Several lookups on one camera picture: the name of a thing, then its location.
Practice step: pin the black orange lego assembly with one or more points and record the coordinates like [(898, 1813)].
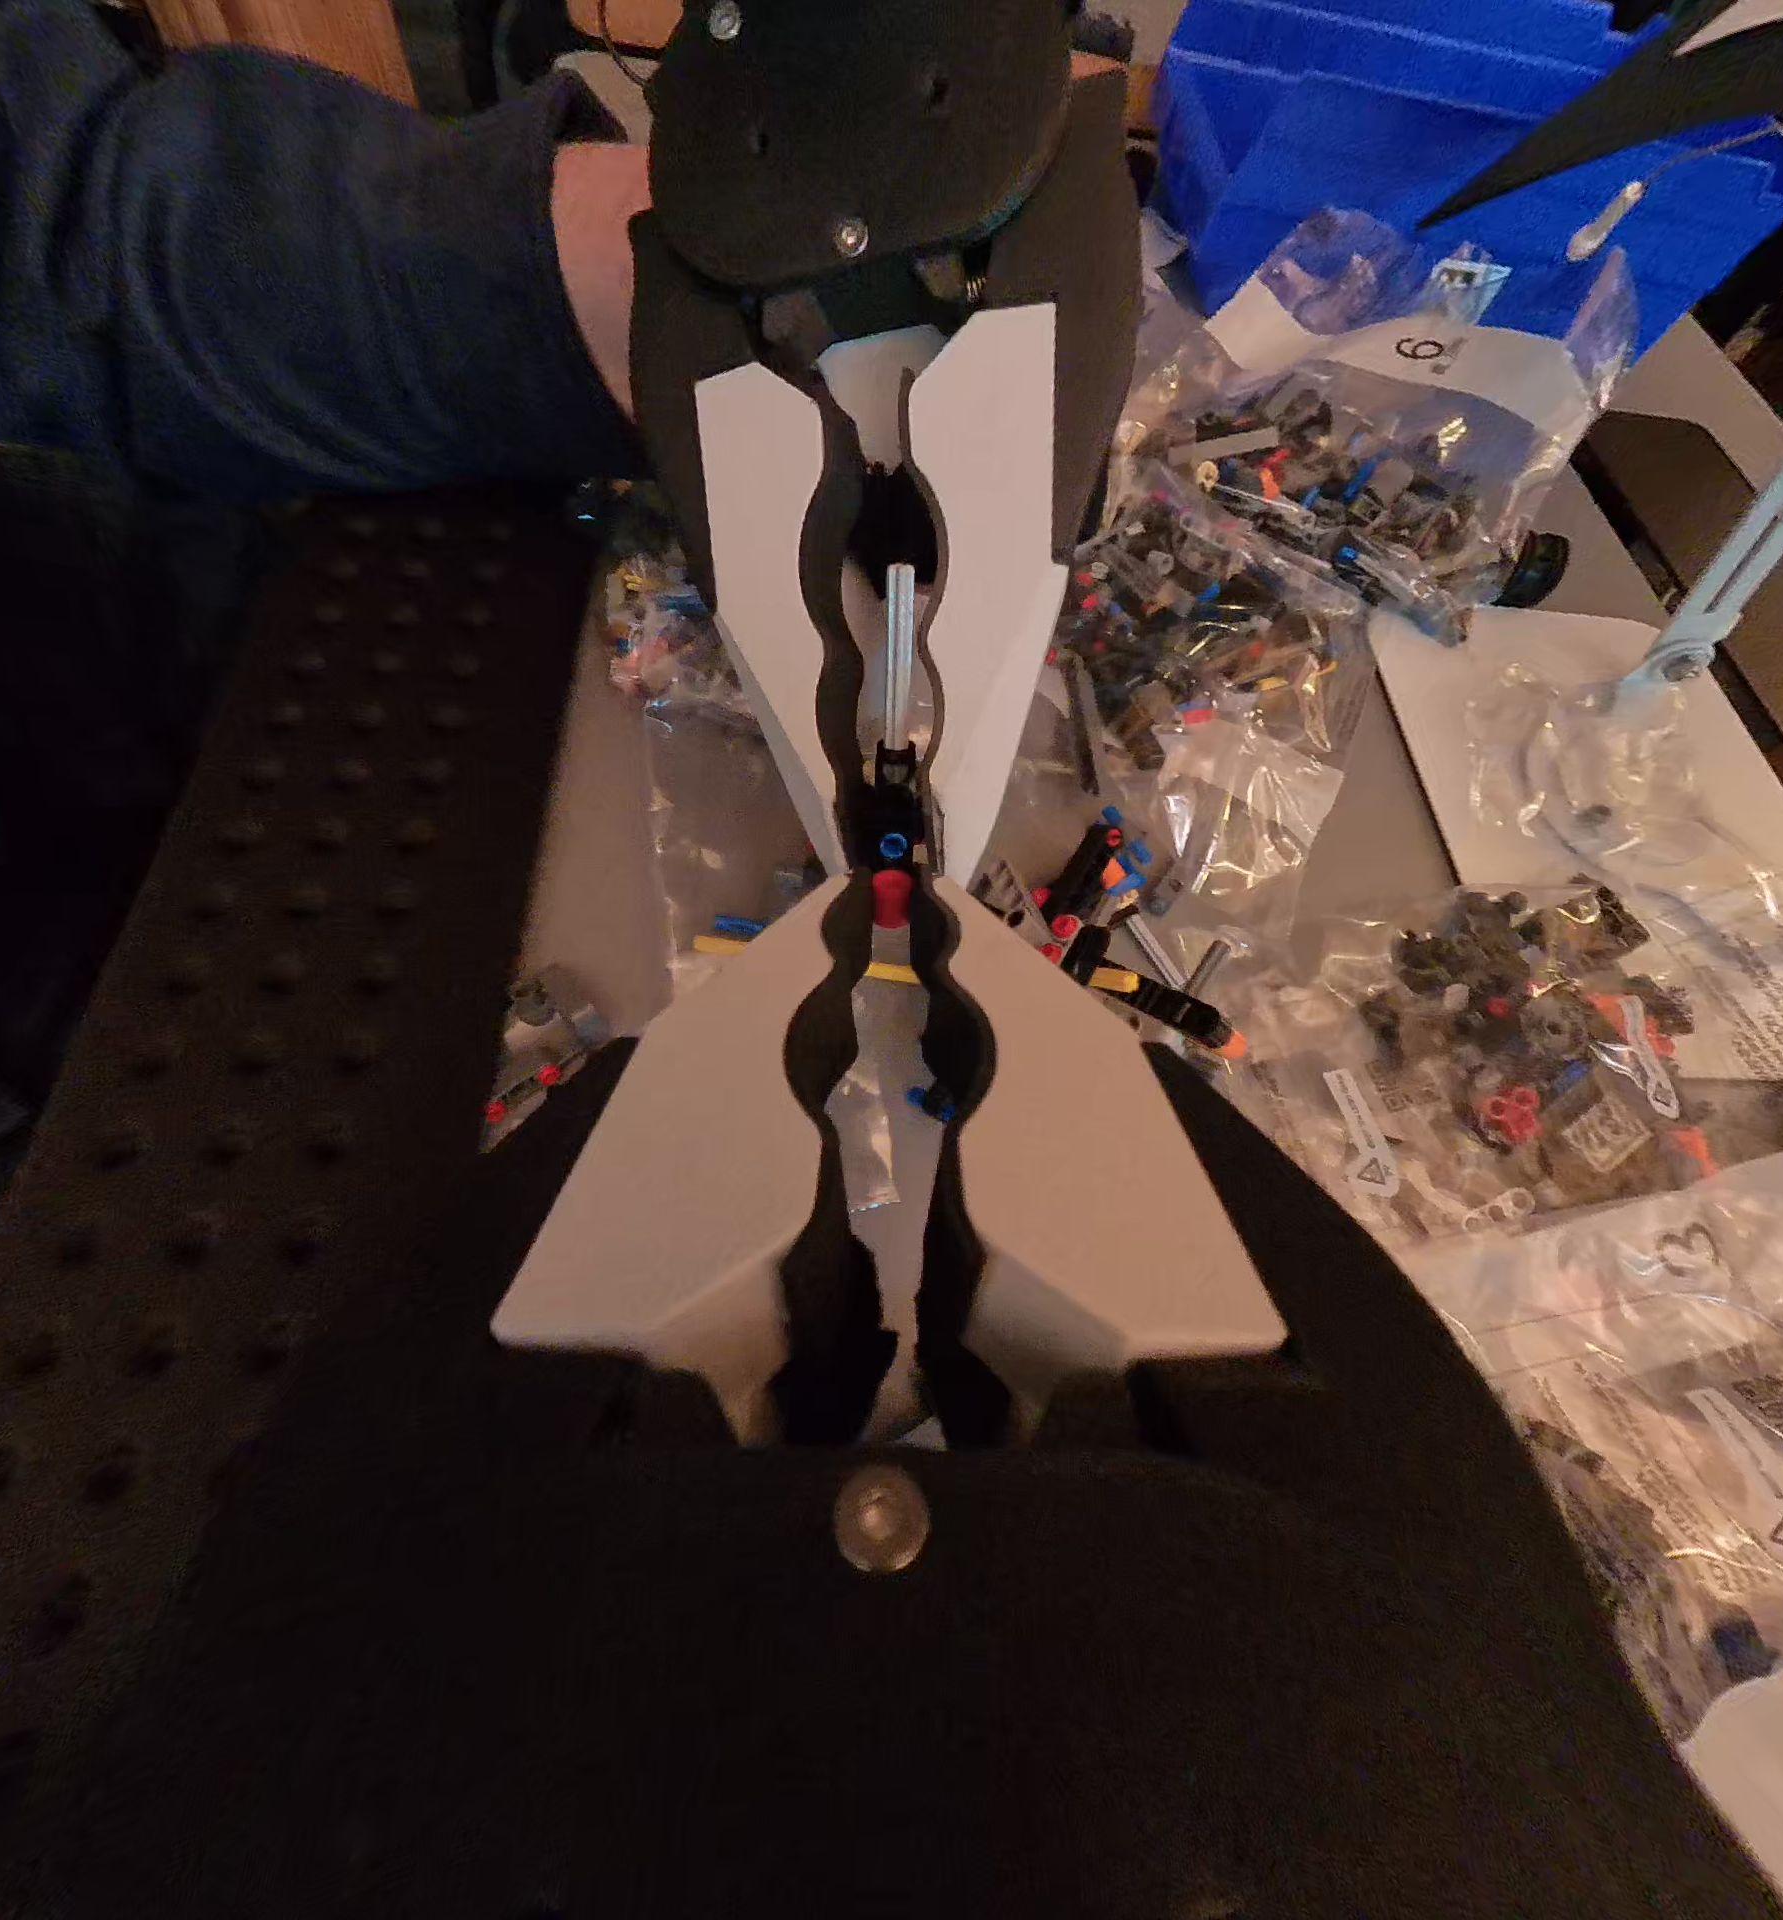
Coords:
[(1078, 877)]

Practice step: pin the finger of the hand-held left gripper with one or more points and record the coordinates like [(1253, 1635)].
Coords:
[(1003, 525), (757, 525)]

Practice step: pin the yellow lego axle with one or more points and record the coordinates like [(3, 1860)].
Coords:
[(891, 971)]

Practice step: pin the black perforated panel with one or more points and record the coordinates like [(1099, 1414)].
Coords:
[(230, 899)]

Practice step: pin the white shelf bracket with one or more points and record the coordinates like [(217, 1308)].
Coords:
[(1732, 586)]

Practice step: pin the clear bag over white base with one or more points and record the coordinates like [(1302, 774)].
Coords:
[(1583, 781)]

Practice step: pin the full clear lego parts bag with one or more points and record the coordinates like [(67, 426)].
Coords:
[(1357, 419)]

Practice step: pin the blue plastic bin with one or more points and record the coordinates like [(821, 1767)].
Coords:
[(1357, 151)]

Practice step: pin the person's left hand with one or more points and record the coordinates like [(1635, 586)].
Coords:
[(598, 254)]

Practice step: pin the large clear lego parts bag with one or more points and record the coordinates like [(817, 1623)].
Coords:
[(1657, 1425)]

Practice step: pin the black blue lego pins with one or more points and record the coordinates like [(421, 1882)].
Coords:
[(933, 1103)]

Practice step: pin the small clear packet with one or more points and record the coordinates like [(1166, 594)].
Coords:
[(870, 1155)]

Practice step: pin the small lego subassembly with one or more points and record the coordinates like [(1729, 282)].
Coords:
[(875, 809)]

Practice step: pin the black round knob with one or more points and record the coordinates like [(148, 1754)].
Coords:
[(1544, 569)]

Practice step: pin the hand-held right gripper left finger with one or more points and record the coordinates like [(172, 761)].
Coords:
[(652, 1199)]

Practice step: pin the grey lego axle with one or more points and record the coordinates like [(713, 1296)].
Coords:
[(900, 646)]

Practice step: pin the clear bag black orange parts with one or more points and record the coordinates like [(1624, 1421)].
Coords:
[(1507, 1021)]

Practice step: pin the grey black lego connectors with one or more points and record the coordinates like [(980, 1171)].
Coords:
[(539, 1036)]

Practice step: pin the small bag red blue parts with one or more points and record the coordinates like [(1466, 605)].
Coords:
[(666, 631)]

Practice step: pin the person's left forearm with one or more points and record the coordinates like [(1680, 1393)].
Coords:
[(230, 270)]

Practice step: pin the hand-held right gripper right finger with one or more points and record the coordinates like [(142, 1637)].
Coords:
[(1115, 1199)]

